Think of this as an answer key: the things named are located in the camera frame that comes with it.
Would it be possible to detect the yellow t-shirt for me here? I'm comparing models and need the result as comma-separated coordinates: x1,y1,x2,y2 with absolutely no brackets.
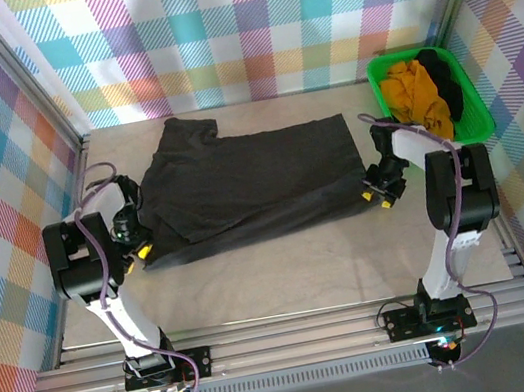
379,52,459,151

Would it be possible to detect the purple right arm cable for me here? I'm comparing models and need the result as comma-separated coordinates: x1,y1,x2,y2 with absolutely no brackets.
357,95,508,378

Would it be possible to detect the aluminium side rail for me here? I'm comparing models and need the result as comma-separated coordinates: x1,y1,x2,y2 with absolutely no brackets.
490,205,524,284
13,132,130,370

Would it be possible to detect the black t-shirt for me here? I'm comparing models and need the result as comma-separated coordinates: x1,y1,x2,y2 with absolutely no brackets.
413,43,469,128

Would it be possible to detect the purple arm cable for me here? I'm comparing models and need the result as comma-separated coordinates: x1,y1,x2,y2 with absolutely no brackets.
64,151,211,392
357,95,508,378

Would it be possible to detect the grey slotted cable duct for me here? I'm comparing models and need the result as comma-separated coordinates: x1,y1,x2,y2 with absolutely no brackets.
144,341,435,392

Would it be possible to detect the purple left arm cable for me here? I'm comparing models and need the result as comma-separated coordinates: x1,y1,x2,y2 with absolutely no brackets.
64,151,211,392

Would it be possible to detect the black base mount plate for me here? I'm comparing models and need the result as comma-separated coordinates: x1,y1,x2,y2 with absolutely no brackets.
381,293,479,345
118,344,217,392

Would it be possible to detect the dark grey t-shirt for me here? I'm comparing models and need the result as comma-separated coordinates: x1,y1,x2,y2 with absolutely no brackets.
117,84,385,275

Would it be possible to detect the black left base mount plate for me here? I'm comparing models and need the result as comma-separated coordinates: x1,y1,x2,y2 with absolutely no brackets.
118,344,217,392

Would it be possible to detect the beige table mat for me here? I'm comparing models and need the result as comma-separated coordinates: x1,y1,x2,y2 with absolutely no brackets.
23,61,511,357

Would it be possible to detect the green plastic basket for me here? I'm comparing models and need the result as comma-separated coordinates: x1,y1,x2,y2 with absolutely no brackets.
363,37,500,161

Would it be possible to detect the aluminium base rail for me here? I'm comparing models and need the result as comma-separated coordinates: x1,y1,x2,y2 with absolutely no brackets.
20,267,524,392

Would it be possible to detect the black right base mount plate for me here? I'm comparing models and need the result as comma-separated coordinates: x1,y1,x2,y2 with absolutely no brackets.
381,293,479,345

